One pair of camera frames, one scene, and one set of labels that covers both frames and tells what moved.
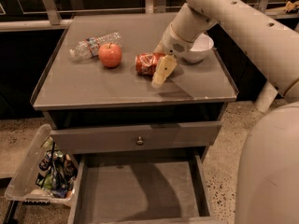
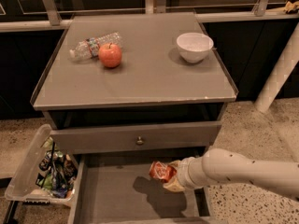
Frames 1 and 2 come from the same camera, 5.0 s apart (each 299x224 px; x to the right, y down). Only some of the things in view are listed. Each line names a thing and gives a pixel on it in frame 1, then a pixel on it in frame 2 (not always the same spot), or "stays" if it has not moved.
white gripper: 172,45 to 183,173
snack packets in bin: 58,171 stays
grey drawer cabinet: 95,91 stays
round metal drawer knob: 139,142 stays
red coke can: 147,63 to 162,171
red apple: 110,55 stays
